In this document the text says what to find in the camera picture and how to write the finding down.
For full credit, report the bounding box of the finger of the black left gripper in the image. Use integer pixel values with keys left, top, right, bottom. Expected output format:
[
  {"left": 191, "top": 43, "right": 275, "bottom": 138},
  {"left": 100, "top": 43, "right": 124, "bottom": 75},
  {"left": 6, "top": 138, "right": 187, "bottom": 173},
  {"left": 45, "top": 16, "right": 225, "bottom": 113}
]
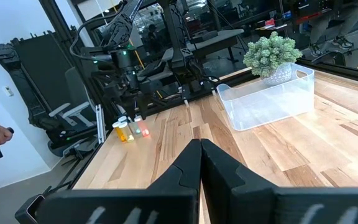
[
  {"left": 124, "top": 102, "right": 136, "bottom": 121},
  {"left": 137, "top": 99, "right": 148, "bottom": 121}
]

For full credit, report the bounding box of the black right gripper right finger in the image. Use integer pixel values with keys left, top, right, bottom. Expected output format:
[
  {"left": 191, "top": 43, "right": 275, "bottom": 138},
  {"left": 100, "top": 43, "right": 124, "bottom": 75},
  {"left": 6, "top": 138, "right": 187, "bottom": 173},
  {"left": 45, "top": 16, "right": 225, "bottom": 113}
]
[{"left": 201, "top": 139, "right": 358, "bottom": 224}]

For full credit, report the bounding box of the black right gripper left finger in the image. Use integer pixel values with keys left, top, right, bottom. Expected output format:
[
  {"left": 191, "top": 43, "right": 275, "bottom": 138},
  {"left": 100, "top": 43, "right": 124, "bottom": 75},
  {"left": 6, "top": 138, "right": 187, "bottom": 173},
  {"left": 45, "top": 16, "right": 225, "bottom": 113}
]
[{"left": 35, "top": 139, "right": 203, "bottom": 224}]

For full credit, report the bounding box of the red pill bottle white cap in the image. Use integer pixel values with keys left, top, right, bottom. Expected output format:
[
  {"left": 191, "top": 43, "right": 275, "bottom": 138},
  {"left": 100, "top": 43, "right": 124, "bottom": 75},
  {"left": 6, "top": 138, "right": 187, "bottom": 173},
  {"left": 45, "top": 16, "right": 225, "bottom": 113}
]
[{"left": 134, "top": 115, "right": 151, "bottom": 138}]

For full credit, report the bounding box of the yellow pill bottle white cap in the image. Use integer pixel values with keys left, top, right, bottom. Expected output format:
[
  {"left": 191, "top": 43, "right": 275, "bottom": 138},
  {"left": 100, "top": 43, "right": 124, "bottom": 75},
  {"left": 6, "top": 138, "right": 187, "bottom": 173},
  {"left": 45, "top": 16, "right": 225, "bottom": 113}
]
[{"left": 118, "top": 121, "right": 135, "bottom": 144}]

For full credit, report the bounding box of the clear plastic bin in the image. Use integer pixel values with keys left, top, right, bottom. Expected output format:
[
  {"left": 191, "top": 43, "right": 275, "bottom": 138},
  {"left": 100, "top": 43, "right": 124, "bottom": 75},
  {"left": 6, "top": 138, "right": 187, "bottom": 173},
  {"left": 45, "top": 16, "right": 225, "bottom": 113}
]
[{"left": 216, "top": 62, "right": 316, "bottom": 131}]

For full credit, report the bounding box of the aluminium extrusion bar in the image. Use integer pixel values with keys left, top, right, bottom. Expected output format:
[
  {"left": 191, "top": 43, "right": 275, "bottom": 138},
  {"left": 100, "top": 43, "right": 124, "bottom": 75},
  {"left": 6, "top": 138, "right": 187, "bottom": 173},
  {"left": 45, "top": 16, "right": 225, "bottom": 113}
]
[{"left": 94, "top": 104, "right": 108, "bottom": 144}]

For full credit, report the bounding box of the grey office chair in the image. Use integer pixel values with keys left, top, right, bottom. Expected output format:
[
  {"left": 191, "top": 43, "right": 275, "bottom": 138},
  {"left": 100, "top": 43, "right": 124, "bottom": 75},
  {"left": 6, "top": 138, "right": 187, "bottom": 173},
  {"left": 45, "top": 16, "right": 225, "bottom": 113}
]
[{"left": 47, "top": 67, "right": 98, "bottom": 156}]

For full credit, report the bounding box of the dark grey panel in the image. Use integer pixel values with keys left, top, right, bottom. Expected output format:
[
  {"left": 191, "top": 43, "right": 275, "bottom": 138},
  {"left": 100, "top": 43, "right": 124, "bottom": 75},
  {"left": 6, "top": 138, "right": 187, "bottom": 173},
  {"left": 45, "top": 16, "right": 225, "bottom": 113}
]
[{"left": 11, "top": 30, "right": 85, "bottom": 125}]

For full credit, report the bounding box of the dark grey desk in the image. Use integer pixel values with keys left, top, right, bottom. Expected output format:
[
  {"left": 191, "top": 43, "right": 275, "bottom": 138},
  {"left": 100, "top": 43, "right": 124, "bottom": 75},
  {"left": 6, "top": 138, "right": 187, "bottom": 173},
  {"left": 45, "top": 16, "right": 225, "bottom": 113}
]
[{"left": 162, "top": 29, "right": 245, "bottom": 62}]

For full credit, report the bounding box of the green succulent in white pot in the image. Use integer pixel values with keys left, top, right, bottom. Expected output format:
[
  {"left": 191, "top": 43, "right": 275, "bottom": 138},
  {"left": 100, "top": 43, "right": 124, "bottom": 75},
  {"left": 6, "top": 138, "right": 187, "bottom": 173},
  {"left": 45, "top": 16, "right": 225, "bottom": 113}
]
[{"left": 242, "top": 30, "right": 303, "bottom": 87}]

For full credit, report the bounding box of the person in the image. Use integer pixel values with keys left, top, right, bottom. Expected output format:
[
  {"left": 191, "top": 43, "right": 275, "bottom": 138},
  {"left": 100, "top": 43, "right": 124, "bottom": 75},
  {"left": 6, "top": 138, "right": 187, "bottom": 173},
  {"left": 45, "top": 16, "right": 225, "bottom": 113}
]
[{"left": 308, "top": 0, "right": 358, "bottom": 57}]

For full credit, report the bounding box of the black frame post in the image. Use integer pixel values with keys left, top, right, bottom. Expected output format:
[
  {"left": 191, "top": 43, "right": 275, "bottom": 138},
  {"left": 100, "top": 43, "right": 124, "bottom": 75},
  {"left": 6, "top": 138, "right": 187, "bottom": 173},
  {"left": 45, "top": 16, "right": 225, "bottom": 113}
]
[{"left": 157, "top": 0, "right": 220, "bottom": 106}]

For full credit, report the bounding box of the black table edge rail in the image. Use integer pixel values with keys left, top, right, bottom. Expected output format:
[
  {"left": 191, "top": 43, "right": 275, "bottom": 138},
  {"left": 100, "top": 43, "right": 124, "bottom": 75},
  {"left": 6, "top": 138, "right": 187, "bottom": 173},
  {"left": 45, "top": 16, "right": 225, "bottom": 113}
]
[{"left": 219, "top": 57, "right": 358, "bottom": 87}]

